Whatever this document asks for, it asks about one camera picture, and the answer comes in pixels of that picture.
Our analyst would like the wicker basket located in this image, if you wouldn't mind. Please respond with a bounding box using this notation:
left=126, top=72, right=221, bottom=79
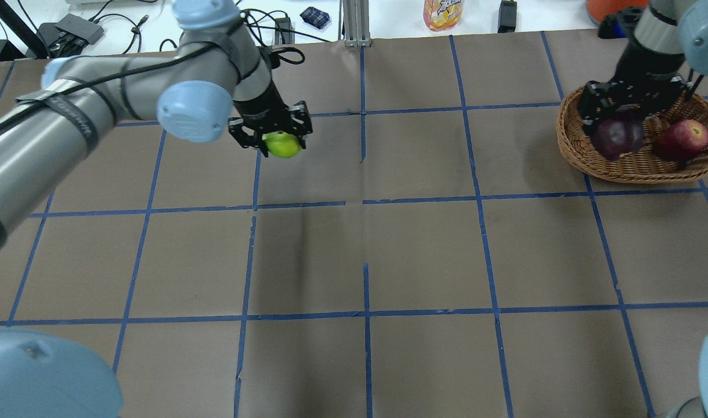
left=555, top=88, right=708, bottom=185

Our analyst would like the green apple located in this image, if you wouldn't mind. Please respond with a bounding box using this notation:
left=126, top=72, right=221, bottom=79
left=262, top=131, right=303, bottom=158

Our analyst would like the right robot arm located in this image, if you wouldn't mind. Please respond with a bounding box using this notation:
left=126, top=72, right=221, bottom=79
left=557, top=1, right=708, bottom=185

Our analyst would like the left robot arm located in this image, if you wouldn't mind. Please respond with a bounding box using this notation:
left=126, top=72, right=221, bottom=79
left=0, top=1, right=313, bottom=417

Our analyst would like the orange bucket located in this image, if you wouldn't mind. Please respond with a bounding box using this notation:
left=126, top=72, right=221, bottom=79
left=584, top=0, right=649, bottom=26

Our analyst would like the black computer mouse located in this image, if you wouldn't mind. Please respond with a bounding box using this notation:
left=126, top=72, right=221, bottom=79
left=300, top=7, right=332, bottom=30

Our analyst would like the red yellow apple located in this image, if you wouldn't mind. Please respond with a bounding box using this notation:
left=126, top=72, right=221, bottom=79
left=653, top=119, right=708, bottom=161

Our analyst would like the yellow drink bottle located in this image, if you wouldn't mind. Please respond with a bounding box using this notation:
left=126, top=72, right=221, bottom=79
left=422, top=0, right=464, bottom=31

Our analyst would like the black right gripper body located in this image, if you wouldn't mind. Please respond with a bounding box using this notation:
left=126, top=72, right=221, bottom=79
left=604, top=49, right=687, bottom=117

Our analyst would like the dark red apple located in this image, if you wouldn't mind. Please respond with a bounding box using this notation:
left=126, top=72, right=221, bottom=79
left=590, top=116, right=644, bottom=161

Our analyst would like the black power adapter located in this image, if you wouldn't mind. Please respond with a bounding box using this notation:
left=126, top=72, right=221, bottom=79
left=497, top=1, right=518, bottom=34

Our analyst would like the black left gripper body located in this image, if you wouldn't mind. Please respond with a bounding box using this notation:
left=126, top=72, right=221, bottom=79
left=234, top=81, right=291, bottom=134

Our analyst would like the aluminium frame post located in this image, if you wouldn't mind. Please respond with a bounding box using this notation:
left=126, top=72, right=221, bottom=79
left=339, top=0, right=372, bottom=48

